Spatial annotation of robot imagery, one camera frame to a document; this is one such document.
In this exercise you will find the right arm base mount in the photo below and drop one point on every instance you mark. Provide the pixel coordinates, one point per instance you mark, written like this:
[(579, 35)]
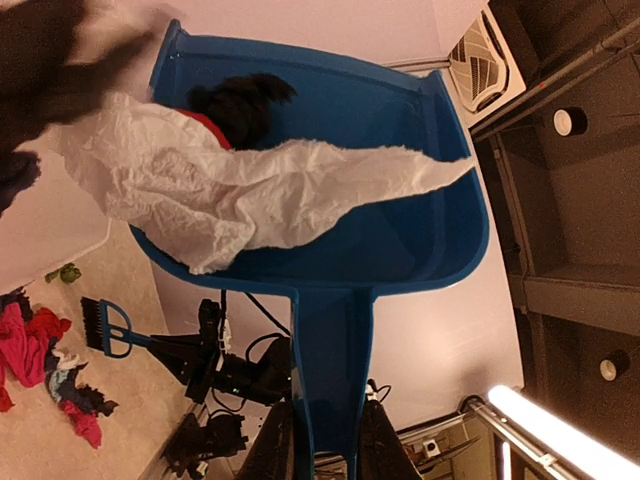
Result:
[(194, 445)]

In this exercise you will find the white paper scrap long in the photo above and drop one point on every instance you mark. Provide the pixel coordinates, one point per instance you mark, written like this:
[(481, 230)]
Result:
[(166, 175)]

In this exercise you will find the small red paper scrap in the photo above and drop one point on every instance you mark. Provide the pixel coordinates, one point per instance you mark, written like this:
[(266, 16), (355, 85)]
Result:
[(209, 125)]

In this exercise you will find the ceiling air vent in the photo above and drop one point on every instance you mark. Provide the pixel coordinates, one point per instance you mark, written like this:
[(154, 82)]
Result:
[(483, 69)]

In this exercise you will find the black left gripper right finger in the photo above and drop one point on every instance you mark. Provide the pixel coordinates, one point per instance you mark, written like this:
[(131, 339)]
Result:
[(381, 455)]

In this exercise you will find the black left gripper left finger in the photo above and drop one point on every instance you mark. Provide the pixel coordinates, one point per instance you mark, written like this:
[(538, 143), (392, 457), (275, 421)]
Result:
[(272, 455)]

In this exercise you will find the ceiling tube light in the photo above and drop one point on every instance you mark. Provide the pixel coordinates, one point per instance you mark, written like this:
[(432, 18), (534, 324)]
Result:
[(588, 455)]

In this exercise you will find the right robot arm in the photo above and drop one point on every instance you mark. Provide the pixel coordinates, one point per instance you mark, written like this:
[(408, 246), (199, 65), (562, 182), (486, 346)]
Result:
[(265, 381)]

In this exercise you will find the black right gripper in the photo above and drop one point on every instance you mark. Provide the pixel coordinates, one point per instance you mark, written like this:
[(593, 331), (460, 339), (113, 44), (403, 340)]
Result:
[(192, 359)]

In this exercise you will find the white plastic trash bin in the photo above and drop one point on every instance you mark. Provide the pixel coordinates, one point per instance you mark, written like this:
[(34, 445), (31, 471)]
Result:
[(52, 223)]

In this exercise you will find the blue dustpan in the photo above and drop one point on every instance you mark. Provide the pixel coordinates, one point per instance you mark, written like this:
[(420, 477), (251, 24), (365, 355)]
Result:
[(403, 214)]

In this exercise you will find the blue hand brush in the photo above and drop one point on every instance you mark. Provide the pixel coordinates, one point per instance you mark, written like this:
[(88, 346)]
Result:
[(108, 329)]

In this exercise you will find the black paper scrap bottom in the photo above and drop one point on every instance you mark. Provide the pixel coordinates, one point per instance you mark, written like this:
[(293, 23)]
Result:
[(240, 106)]

